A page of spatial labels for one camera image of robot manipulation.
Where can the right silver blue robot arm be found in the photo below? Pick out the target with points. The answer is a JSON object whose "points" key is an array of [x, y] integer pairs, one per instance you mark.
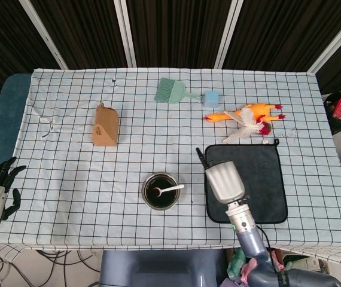
{"points": [[251, 239]]}

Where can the green plastic brush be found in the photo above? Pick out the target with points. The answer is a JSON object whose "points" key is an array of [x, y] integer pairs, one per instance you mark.
{"points": [[170, 91]]}

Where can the steel bowl with dark sauce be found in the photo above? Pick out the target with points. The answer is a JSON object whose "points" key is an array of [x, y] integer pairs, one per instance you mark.
{"points": [[158, 201]]}

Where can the blue grey robot torso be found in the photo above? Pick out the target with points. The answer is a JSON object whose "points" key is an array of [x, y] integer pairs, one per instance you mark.
{"points": [[158, 269]]}

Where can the pink green cloth pile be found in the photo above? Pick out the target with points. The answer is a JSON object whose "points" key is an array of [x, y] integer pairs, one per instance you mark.
{"points": [[237, 266]]}

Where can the dark grey cloth mat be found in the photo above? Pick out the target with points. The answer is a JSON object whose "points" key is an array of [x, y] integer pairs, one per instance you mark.
{"points": [[263, 179]]}

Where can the white frame post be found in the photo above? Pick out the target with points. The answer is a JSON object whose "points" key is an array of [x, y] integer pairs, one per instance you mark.
{"points": [[125, 33], [227, 36], [43, 34], [335, 42]]}

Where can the yellow rubber chicken toy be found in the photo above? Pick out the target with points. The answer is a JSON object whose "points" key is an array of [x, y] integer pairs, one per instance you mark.
{"points": [[260, 110]]}

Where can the white plastic spoon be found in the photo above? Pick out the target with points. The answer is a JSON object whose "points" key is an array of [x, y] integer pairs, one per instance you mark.
{"points": [[170, 189]]}

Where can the white feather red toy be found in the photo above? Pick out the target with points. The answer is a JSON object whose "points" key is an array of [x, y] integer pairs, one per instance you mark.
{"points": [[248, 125]]}

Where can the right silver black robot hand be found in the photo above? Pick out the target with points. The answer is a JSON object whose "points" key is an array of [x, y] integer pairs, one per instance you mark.
{"points": [[225, 182]]}

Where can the white black checkered tablecloth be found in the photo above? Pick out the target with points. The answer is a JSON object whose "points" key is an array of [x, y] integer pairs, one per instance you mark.
{"points": [[98, 185]]}

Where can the light blue cube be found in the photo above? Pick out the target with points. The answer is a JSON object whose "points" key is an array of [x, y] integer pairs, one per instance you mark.
{"points": [[211, 99]]}

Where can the brown paper gable box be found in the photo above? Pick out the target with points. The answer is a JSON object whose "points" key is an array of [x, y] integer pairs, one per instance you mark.
{"points": [[106, 128]]}

